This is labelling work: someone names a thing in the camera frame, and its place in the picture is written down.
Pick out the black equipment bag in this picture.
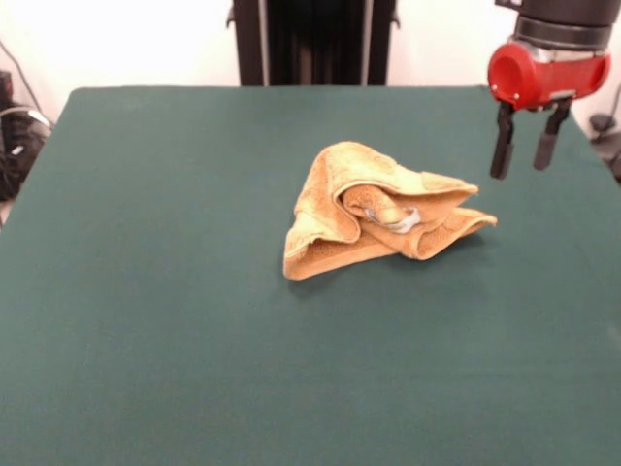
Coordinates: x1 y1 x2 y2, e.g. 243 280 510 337
0 101 53 203

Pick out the dark green table cloth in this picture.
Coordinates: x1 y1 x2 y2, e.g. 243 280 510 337
0 85 621 466

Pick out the tan terry towel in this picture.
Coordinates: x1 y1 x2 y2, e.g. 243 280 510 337
282 140 499 282

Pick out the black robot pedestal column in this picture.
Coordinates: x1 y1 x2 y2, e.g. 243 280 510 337
225 0 402 87

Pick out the thin grey cable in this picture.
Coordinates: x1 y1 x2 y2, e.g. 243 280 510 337
0 41 54 132

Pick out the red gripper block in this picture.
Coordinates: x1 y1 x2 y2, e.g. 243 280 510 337
487 42 612 181

